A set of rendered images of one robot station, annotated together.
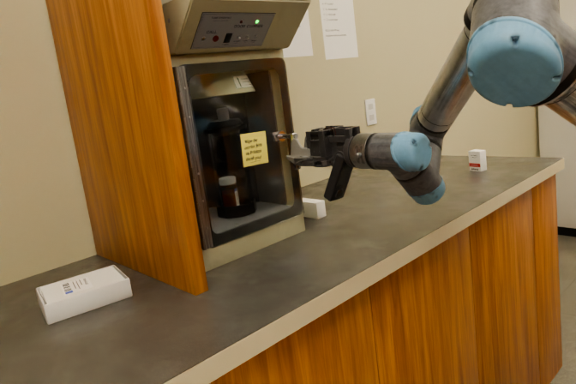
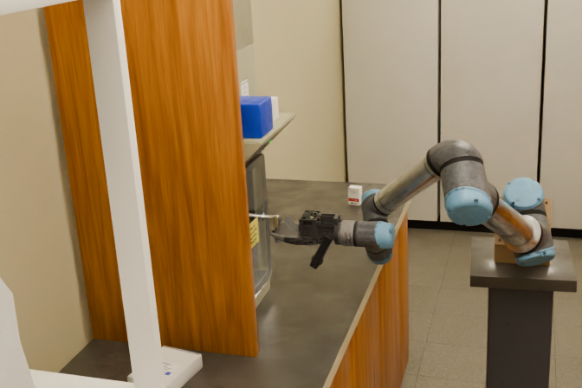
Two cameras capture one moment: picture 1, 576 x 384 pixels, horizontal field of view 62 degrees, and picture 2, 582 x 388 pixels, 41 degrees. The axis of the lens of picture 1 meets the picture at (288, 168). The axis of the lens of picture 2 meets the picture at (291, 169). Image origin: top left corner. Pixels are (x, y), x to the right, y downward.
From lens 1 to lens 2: 1.45 m
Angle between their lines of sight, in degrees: 30
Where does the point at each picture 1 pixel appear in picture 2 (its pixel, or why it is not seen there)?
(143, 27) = (231, 171)
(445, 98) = (402, 197)
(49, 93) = (55, 196)
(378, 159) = (364, 242)
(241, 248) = not seen: hidden behind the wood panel
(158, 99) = (238, 222)
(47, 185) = (58, 283)
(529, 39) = (481, 202)
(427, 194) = (385, 258)
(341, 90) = not seen: hidden behind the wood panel
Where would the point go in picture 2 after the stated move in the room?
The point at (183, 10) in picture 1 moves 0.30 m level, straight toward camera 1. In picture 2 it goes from (247, 151) to (326, 176)
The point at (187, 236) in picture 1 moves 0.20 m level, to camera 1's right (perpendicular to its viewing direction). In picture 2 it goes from (252, 315) to (317, 294)
